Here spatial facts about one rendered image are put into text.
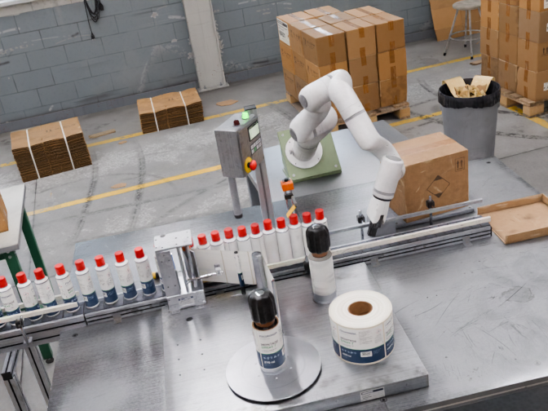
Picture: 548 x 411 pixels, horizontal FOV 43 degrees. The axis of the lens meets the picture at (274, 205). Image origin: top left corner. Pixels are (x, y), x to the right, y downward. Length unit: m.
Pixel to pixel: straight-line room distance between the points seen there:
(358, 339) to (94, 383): 0.92
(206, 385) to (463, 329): 0.88
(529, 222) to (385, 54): 3.44
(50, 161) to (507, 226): 4.55
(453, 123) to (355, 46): 1.34
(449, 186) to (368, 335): 1.06
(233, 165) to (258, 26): 5.67
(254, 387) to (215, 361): 0.21
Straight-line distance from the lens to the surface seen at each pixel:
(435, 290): 2.61
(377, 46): 6.17
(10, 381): 2.80
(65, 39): 7.90
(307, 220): 2.65
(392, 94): 6.34
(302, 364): 2.24
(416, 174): 2.92
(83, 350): 2.66
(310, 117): 3.02
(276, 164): 3.74
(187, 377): 2.31
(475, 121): 5.13
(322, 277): 2.43
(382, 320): 2.16
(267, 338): 2.13
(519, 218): 3.06
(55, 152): 6.54
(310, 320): 2.43
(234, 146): 2.50
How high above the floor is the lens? 2.35
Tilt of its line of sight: 27 degrees down
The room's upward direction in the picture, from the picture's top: 9 degrees counter-clockwise
